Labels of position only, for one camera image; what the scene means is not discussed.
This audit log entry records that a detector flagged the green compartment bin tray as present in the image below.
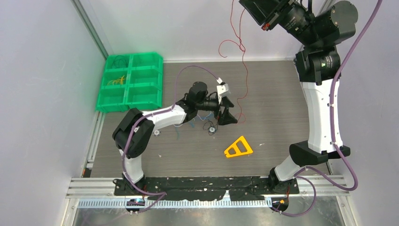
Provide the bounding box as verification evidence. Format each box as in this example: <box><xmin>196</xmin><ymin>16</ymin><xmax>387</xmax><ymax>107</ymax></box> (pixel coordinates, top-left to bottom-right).
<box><xmin>96</xmin><ymin>52</ymin><xmax>164</xmax><ymax>113</ymax></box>

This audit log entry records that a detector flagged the yellow triangular plastic piece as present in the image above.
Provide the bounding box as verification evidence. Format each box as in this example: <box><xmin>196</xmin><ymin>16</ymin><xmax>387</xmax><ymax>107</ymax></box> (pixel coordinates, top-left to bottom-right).
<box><xmin>223</xmin><ymin>136</ymin><xmax>253</xmax><ymax>158</ymax></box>

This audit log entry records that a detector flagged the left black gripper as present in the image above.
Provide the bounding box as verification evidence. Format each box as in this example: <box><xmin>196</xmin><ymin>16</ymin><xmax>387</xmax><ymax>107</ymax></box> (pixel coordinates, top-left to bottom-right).
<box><xmin>196</xmin><ymin>95</ymin><xmax>237</xmax><ymax>125</ymax></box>

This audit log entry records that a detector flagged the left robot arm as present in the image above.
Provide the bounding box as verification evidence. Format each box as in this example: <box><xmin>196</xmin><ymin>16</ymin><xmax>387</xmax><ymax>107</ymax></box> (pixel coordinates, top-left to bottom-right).
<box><xmin>112</xmin><ymin>81</ymin><xmax>238</xmax><ymax>195</ymax></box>

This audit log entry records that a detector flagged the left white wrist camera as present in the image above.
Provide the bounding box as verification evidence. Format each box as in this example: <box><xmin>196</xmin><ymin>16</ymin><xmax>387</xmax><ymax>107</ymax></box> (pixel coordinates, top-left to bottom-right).
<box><xmin>216</xmin><ymin>77</ymin><xmax>231</xmax><ymax>104</ymax></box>

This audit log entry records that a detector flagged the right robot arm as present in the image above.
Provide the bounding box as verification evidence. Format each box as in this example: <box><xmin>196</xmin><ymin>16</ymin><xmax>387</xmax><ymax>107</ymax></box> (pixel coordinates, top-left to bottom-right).
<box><xmin>240</xmin><ymin>0</ymin><xmax>358</xmax><ymax>193</ymax></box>

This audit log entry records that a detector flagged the red wire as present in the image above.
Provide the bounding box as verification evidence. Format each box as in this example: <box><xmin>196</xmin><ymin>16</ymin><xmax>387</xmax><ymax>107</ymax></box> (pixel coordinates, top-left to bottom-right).
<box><xmin>218</xmin><ymin>0</ymin><xmax>249</xmax><ymax>124</ymax></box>

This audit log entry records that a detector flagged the aluminium front rail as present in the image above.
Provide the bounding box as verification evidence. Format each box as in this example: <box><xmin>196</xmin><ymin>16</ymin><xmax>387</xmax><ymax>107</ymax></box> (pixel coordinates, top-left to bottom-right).
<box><xmin>66</xmin><ymin>176</ymin><xmax>350</xmax><ymax>209</ymax></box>

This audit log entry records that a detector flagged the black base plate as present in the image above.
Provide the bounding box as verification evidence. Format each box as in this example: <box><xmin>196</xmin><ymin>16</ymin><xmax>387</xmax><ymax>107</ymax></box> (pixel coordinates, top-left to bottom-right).
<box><xmin>114</xmin><ymin>176</ymin><xmax>300</xmax><ymax>202</ymax></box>

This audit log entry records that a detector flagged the purple wire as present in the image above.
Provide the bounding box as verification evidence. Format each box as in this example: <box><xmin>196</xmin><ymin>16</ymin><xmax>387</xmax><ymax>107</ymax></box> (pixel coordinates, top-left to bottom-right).
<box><xmin>111</xmin><ymin>55</ymin><xmax>132</xmax><ymax>69</ymax></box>

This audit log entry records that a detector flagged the yellow wire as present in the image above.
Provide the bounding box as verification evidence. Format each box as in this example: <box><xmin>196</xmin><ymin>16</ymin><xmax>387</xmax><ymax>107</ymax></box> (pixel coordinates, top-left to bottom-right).
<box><xmin>106</xmin><ymin>74</ymin><xmax>126</xmax><ymax>86</ymax></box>

